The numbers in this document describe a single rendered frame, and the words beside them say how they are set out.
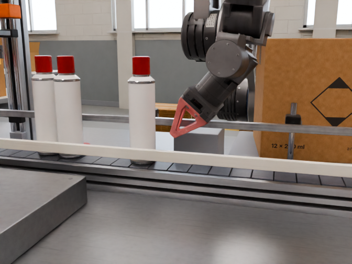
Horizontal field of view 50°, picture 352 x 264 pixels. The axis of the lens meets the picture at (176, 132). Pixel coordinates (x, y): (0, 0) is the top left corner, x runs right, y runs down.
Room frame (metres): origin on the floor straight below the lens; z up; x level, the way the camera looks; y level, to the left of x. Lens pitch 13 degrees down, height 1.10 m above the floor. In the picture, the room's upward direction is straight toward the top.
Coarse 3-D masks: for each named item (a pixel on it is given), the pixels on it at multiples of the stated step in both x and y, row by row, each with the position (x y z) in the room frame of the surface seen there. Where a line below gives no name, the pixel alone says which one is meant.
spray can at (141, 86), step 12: (144, 60) 0.70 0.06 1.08; (144, 72) 0.70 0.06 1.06; (132, 84) 0.70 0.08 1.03; (144, 84) 0.69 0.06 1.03; (132, 96) 0.70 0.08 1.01; (144, 96) 0.69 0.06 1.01; (132, 108) 0.70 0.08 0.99; (144, 108) 0.69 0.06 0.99; (132, 120) 0.70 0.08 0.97; (144, 120) 0.69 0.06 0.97; (132, 132) 0.70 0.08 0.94; (144, 132) 0.69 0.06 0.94; (132, 144) 0.70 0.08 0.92; (144, 144) 0.69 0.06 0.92
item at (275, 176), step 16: (48, 160) 0.73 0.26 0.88; (64, 160) 0.72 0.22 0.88; (80, 160) 0.72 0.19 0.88; (96, 160) 0.72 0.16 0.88; (112, 160) 0.72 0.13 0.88; (128, 160) 0.72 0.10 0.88; (224, 176) 0.63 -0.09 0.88; (240, 176) 0.63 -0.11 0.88; (256, 176) 0.63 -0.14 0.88; (272, 176) 0.63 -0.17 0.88; (288, 176) 0.63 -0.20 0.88; (304, 176) 0.63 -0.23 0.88; (320, 176) 0.63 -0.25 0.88
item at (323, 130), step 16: (0, 112) 0.84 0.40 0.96; (16, 112) 0.83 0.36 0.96; (32, 112) 0.82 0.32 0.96; (224, 128) 0.71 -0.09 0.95; (240, 128) 0.70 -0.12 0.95; (256, 128) 0.69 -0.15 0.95; (272, 128) 0.68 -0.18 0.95; (288, 128) 0.68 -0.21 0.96; (304, 128) 0.67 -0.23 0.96; (320, 128) 0.66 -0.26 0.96; (336, 128) 0.65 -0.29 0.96
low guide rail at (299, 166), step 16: (0, 144) 0.76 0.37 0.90; (16, 144) 0.75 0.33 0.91; (32, 144) 0.74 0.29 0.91; (48, 144) 0.73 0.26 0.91; (64, 144) 0.72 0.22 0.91; (80, 144) 0.72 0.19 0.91; (160, 160) 0.66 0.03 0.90; (176, 160) 0.66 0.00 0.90; (192, 160) 0.65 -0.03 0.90; (208, 160) 0.64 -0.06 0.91; (224, 160) 0.63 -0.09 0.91; (240, 160) 0.62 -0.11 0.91; (256, 160) 0.62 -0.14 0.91; (272, 160) 0.61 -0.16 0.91; (288, 160) 0.61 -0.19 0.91; (336, 176) 0.58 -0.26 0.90
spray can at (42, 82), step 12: (36, 60) 0.77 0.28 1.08; (48, 60) 0.77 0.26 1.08; (36, 72) 0.77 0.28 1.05; (48, 72) 0.77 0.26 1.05; (36, 84) 0.75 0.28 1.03; (48, 84) 0.76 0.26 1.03; (36, 96) 0.76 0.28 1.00; (48, 96) 0.76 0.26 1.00; (36, 108) 0.76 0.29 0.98; (48, 108) 0.76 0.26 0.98; (36, 120) 0.76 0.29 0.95; (48, 120) 0.75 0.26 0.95; (36, 132) 0.76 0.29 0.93; (48, 132) 0.75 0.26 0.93
